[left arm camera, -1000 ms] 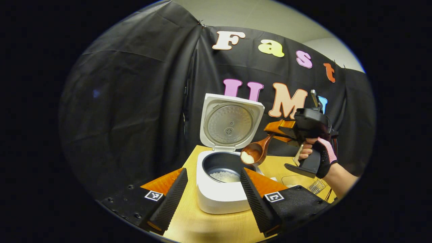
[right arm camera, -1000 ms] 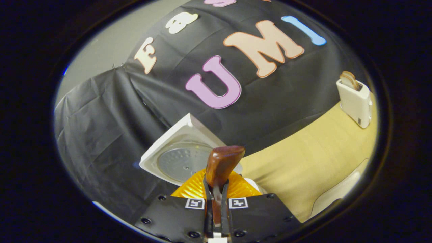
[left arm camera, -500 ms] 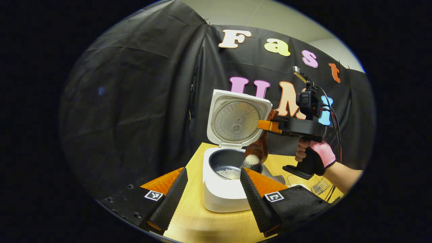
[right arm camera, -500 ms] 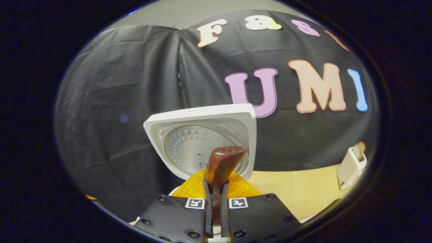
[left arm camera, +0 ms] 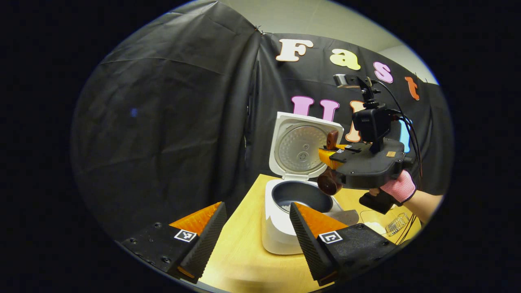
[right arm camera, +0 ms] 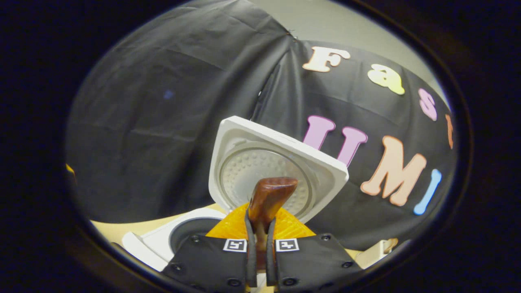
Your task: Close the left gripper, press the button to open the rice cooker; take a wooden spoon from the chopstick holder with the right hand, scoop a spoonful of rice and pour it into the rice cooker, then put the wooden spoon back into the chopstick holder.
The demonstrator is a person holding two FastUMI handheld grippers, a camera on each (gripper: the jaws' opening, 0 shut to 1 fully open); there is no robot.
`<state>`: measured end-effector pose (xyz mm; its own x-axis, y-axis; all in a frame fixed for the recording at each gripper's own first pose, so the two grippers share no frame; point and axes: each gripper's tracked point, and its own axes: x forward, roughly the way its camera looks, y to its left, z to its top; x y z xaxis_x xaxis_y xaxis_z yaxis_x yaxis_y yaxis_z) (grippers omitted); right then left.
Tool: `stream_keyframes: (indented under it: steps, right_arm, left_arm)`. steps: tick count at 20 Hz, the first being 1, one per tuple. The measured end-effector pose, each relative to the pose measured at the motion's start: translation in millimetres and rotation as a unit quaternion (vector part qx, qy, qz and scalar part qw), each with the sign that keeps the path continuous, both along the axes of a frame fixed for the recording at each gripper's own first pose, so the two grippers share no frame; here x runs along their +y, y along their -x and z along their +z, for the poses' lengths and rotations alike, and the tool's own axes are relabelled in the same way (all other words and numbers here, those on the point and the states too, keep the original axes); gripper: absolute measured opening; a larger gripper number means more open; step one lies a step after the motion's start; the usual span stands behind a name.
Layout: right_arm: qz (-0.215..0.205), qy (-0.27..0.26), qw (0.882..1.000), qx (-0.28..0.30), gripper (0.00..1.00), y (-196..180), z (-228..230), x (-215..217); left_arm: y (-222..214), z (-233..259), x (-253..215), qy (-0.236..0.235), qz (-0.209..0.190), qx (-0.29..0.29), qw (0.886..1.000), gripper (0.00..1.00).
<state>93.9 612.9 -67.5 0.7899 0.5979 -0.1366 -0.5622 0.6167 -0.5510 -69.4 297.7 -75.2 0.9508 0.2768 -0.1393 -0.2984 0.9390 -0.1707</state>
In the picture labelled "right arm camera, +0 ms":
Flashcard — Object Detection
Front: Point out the white toaster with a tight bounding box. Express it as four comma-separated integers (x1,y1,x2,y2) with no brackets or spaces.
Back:
355,238,399,270

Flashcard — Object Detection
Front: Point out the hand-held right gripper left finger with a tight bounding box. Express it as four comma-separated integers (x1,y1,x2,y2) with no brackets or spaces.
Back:
160,202,258,293

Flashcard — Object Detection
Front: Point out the black backdrop cloth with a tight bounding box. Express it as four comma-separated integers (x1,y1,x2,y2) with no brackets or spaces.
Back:
65,0,458,251

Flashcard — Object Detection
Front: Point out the white rice cooker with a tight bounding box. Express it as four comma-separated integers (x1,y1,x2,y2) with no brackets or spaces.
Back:
122,116,350,272

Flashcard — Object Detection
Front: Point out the brown wooden spoon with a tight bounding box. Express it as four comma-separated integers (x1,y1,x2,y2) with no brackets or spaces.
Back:
248,177,298,271

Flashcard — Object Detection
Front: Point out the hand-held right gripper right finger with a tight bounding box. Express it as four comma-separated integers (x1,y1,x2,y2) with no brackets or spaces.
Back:
265,206,365,293

